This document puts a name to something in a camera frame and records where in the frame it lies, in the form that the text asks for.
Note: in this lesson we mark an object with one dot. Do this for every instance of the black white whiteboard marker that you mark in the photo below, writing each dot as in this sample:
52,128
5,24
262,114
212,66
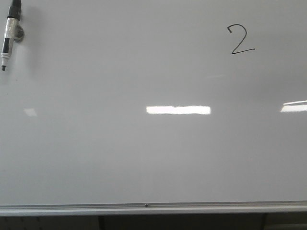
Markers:
13,32

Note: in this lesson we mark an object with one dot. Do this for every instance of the white whiteboard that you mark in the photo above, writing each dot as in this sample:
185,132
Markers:
134,101

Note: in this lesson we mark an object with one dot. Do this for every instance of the aluminium whiteboard tray rail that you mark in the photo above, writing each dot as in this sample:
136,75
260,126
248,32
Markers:
152,209

